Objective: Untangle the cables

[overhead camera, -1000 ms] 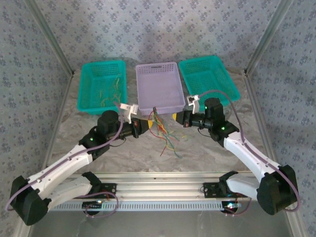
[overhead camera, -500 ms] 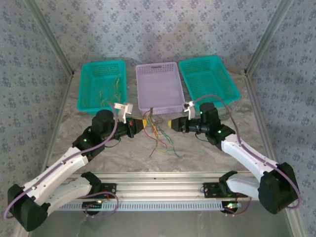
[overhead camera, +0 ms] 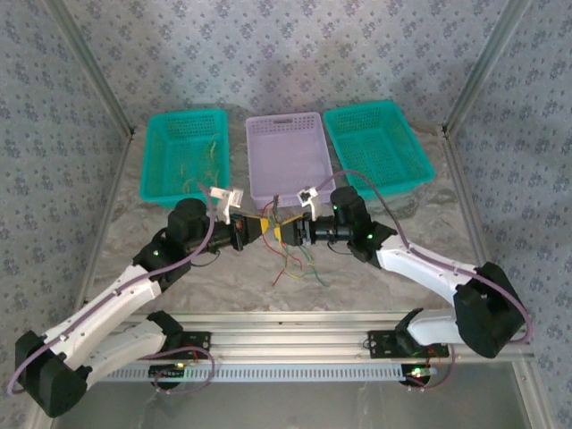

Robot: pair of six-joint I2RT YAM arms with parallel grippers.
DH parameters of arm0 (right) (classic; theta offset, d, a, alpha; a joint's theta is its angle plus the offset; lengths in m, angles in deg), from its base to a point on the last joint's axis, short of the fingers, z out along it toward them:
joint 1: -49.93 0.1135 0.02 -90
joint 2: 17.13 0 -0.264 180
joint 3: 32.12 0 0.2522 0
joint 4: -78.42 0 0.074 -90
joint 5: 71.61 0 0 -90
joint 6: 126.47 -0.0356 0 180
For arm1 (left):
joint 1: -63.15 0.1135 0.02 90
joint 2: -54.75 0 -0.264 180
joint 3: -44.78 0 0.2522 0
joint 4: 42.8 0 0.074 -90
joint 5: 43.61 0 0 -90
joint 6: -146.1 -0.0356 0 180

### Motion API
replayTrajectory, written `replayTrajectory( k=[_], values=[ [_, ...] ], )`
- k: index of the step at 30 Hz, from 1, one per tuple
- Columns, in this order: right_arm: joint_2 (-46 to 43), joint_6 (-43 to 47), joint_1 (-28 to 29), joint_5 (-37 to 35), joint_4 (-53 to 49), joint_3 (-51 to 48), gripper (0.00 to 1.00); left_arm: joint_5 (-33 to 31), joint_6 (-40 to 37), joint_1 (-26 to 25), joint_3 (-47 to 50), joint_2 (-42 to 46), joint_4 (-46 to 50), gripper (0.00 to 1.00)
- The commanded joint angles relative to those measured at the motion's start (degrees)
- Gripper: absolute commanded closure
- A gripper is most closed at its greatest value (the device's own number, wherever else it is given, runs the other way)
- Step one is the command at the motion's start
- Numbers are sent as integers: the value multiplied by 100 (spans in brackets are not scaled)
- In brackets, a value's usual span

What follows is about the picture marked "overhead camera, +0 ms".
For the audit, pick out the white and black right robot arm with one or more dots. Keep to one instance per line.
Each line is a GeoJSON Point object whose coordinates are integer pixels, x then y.
{"type": "Point", "coordinates": [424, 268]}

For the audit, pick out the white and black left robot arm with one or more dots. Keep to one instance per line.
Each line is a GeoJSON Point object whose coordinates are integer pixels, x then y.
{"type": "Point", "coordinates": [111, 304]}

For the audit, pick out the teal plastic basket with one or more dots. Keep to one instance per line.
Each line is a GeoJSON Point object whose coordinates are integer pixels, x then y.
{"type": "Point", "coordinates": [380, 147]}
{"type": "Point", "coordinates": [170, 152]}

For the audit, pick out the lilac plastic basket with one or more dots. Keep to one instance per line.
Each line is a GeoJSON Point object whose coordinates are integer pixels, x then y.
{"type": "Point", "coordinates": [288, 156]}

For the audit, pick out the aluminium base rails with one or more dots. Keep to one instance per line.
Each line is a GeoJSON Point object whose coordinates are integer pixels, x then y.
{"type": "Point", "coordinates": [290, 335]}

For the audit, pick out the black controller board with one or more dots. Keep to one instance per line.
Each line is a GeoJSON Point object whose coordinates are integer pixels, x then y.
{"type": "Point", "coordinates": [167, 372]}
{"type": "Point", "coordinates": [418, 374]}

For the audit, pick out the aluminium side rail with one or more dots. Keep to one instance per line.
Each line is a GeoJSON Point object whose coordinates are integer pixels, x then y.
{"type": "Point", "coordinates": [111, 192]}
{"type": "Point", "coordinates": [460, 179]}

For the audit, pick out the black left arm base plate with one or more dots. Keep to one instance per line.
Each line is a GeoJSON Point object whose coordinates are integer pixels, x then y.
{"type": "Point", "coordinates": [196, 344]}

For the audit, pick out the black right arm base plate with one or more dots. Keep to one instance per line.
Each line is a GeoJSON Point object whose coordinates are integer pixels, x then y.
{"type": "Point", "coordinates": [382, 344]}

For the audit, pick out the aluminium frame post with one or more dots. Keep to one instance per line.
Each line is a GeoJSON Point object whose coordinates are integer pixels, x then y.
{"type": "Point", "coordinates": [486, 62]}
{"type": "Point", "coordinates": [91, 62]}

